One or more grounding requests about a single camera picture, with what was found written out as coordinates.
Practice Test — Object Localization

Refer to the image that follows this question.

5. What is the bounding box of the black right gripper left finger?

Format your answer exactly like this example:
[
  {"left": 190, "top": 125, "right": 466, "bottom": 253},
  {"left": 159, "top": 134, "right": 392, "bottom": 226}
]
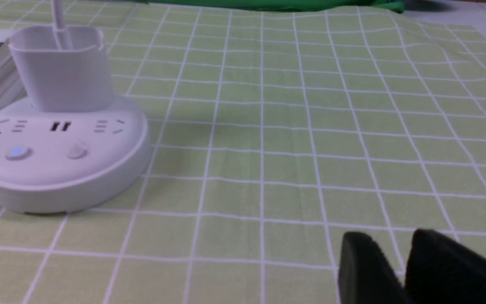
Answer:
[{"left": 337, "top": 231, "right": 408, "bottom": 304}]

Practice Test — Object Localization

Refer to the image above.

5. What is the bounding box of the white desk lamp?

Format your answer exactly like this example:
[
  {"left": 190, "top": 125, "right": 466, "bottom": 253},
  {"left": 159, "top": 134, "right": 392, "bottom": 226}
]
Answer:
[{"left": 0, "top": 0, "right": 151, "bottom": 214}]

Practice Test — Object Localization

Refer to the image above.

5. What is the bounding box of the green checkered tablecloth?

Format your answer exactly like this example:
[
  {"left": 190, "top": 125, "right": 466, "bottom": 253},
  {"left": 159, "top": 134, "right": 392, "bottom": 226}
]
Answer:
[{"left": 0, "top": 0, "right": 486, "bottom": 304}]

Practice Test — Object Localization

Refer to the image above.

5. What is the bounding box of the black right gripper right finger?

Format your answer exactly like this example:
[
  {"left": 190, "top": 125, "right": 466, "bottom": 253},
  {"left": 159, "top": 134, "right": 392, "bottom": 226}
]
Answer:
[{"left": 405, "top": 229, "right": 486, "bottom": 304}]

